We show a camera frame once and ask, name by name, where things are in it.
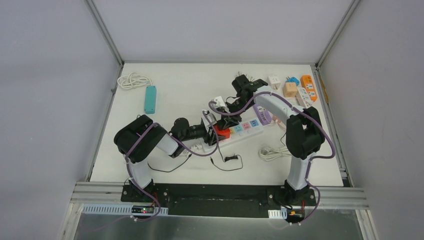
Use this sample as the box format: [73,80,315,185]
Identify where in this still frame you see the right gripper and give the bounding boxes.
[220,97,253,130]

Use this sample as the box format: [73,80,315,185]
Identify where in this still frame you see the red cube socket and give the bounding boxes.
[214,125,231,141]

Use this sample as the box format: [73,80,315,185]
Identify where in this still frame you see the white long power strip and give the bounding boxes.
[218,118,264,149]

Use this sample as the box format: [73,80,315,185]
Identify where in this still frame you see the purple power strip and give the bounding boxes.
[253,104,273,126]

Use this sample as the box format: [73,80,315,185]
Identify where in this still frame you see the white cube socket with picture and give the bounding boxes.
[267,75,282,90]

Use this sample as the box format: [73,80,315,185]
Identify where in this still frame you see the teal power strip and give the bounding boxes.
[144,85,157,115]

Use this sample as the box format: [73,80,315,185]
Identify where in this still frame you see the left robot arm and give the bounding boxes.
[113,111,223,203]

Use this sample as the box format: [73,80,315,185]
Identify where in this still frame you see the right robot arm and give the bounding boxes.
[208,75,326,205]

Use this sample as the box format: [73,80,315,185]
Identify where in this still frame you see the beige cube adapter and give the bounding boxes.
[282,82,298,98]

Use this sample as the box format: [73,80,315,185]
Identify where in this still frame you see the small blue adapter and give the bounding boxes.
[286,76,300,86]

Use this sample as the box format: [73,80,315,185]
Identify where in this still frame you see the orange power strip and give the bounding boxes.
[300,75,318,102]

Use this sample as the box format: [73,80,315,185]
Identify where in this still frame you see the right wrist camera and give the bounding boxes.
[212,96,227,112]

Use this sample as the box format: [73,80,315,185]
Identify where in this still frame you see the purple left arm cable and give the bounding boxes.
[123,110,220,223]

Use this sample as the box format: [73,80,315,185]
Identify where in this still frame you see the coiled white cable front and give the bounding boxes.
[257,145,292,162]

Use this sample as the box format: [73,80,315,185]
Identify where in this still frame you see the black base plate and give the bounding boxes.
[120,182,317,218]

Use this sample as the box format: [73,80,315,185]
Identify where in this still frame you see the teal strip white cord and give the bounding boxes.
[117,72,154,90]

